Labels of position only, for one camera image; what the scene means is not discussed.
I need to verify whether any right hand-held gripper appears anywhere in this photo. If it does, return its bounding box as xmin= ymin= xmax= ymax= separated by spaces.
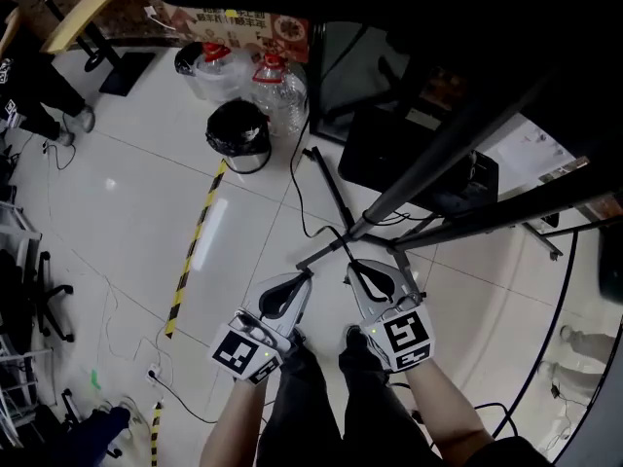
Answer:
xmin=345 ymin=259 xmax=435 ymax=374

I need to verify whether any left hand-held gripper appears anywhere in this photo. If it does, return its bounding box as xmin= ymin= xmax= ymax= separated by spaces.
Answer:
xmin=207 ymin=270 xmax=313 ymax=385

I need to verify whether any person's left forearm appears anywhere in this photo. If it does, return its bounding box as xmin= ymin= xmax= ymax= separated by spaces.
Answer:
xmin=199 ymin=376 xmax=275 ymax=467

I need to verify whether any person's right forearm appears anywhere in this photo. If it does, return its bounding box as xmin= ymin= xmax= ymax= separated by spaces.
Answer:
xmin=402 ymin=357 xmax=495 ymax=459

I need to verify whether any person's left leg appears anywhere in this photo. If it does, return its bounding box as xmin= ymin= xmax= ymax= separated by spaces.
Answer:
xmin=255 ymin=328 xmax=342 ymax=467

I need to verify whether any person's leg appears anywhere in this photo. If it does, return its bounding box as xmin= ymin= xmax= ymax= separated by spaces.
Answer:
xmin=338 ymin=325 xmax=442 ymax=467
xmin=255 ymin=328 xmax=342 ymax=467

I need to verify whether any yellow black striped floor tape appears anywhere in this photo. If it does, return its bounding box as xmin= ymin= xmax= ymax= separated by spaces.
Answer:
xmin=164 ymin=158 xmax=229 ymax=341
xmin=148 ymin=401 xmax=164 ymax=467

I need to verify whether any person's right leg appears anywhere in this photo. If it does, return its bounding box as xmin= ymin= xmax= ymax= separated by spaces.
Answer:
xmin=338 ymin=325 xmax=442 ymax=467

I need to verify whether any black stand shelf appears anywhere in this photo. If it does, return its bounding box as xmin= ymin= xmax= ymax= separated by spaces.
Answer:
xmin=338 ymin=107 xmax=500 ymax=213

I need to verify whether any dark metal TV stand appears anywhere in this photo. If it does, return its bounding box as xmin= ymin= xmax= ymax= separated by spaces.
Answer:
xmin=295 ymin=63 xmax=623 ymax=305

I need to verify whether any steel trash bin black bag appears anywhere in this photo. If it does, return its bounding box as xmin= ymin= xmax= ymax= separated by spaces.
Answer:
xmin=204 ymin=98 xmax=273 ymax=174

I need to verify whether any person's black t-shirt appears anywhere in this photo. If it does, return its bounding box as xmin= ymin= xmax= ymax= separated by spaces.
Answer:
xmin=437 ymin=433 xmax=556 ymax=467

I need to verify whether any clear water jug red cap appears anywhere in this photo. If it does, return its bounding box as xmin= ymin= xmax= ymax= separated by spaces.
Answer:
xmin=192 ymin=41 xmax=255 ymax=104
xmin=250 ymin=54 xmax=310 ymax=138

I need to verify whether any white water dispenser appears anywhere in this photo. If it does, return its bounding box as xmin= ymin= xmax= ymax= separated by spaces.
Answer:
xmin=486 ymin=114 xmax=593 ymax=184

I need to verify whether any black framed glass cabinet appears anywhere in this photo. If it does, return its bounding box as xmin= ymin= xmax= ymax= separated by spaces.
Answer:
xmin=309 ymin=20 xmax=415 ymax=143

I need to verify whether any black chair base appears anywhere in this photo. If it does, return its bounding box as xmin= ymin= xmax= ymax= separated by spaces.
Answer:
xmin=60 ymin=389 xmax=123 ymax=459

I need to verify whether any black office chair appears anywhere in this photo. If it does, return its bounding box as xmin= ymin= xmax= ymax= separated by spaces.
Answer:
xmin=0 ymin=250 xmax=77 ymax=344

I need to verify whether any small bin with black bag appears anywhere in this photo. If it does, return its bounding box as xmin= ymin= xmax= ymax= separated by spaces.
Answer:
xmin=173 ymin=41 xmax=205 ymax=91

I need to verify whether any white metal shelf rack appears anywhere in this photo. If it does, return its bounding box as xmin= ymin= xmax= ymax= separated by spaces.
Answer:
xmin=0 ymin=200 xmax=43 ymax=451

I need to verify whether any printed cardboard box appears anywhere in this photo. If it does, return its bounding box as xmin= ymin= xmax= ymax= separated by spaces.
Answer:
xmin=163 ymin=1 xmax=311 ymax=65

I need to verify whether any wooden table black base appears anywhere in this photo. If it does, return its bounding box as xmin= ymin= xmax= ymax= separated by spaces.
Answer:
xmin=39 ymin=0 xmax=157 ymax=97

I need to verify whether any black cable with connector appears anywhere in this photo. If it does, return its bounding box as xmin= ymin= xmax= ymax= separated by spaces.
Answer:
xmin=372 ymin=210 xmax=447 ymax=227

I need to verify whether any thin black cable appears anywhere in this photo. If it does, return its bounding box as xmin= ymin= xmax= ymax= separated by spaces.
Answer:
xmin=154 ymin=372 xmax=219 ymax=425

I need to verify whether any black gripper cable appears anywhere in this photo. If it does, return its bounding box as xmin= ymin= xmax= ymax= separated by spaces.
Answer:
xmin=386 ymin=381 xmax=520 ymax=441

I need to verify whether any whiteboard with black frame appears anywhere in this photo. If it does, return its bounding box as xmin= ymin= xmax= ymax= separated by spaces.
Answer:
xmin=486 ymin=211 xmax=623 ymax=467

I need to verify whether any black floor cable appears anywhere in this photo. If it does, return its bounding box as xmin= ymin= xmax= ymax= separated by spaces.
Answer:
xmin=41 ymin=138 xmax=78 ymax=172

